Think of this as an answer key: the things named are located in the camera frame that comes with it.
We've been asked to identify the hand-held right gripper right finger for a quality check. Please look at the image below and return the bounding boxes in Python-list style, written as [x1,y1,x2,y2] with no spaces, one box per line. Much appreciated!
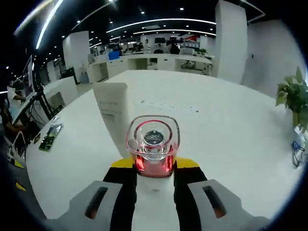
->
[172,157,269,231]

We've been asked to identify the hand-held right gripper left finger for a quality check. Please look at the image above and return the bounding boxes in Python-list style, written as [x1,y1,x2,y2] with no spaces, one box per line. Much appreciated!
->
[51,158,138,231]

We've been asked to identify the red-collared clear-cap skincare bottle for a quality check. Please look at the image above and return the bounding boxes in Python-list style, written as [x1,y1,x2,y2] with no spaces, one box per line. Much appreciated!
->
[125,115,181,231]

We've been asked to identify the tall white skincare tube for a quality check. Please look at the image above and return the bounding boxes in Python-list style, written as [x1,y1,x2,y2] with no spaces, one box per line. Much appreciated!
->
[92,82,134,161]

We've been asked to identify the green and black foil packet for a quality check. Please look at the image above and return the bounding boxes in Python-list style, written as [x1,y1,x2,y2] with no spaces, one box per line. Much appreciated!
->
[38,123,64,152]

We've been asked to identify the white chair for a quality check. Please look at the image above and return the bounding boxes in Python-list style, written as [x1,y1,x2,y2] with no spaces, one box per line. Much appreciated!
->
[8,131,26,167]

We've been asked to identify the standing desk with black legs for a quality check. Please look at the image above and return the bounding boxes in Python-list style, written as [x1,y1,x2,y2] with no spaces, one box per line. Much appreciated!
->
[11,56,56,123]

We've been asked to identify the white office desk row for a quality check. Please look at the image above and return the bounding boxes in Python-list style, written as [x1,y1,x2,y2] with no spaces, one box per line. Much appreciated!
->
[88,53,214,84]

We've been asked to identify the potted green plant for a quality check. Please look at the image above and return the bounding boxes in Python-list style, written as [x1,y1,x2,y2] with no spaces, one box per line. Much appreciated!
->
[275,66,308,145]

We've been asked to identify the long ceiling light strip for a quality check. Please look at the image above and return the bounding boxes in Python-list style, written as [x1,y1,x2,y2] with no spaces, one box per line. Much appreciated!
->
[35,0,65,49]

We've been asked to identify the blue cable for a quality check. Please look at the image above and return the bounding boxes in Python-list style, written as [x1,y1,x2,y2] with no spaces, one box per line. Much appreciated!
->
[290,140,307,168]

